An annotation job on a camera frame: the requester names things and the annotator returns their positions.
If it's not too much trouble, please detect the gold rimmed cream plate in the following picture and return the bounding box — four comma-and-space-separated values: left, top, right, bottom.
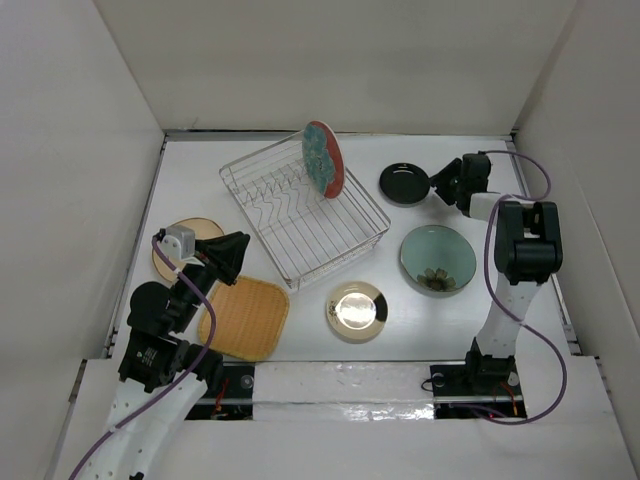
325, 281, 389, 343

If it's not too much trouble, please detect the round wooden plate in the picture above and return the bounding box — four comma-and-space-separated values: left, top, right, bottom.
151, 217, 224, 283

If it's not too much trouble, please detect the light green flower bowl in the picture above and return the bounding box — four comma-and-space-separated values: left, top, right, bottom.
399, 225, 477, 294

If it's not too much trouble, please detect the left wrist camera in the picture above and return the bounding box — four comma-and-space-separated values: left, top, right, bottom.
159, 225, 196, 262

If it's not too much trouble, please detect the woven bamboo square tray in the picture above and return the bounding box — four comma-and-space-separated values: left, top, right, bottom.
209, 276, 290, 362

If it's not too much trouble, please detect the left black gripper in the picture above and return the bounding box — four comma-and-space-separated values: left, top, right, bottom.
172, 229, 250, 330

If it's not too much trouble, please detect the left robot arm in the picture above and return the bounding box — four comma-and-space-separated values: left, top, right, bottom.
70, 226, 250, 479

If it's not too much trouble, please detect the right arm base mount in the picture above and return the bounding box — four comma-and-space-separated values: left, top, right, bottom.
421, 361, 527, 420

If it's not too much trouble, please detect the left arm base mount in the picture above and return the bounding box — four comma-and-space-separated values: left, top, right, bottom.
186, 362, 255, 421

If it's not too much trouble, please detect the small black plate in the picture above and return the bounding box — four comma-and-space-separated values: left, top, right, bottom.
379, 163, 431, 206

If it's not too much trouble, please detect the red and teal floral plate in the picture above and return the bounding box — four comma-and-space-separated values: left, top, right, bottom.
302, 120, 345, 199

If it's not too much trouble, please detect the wire dish rack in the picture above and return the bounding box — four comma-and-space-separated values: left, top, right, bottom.
219, 132, 391, 291

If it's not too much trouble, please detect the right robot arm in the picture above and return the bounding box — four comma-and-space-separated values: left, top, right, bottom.
430, 152, 563, 397

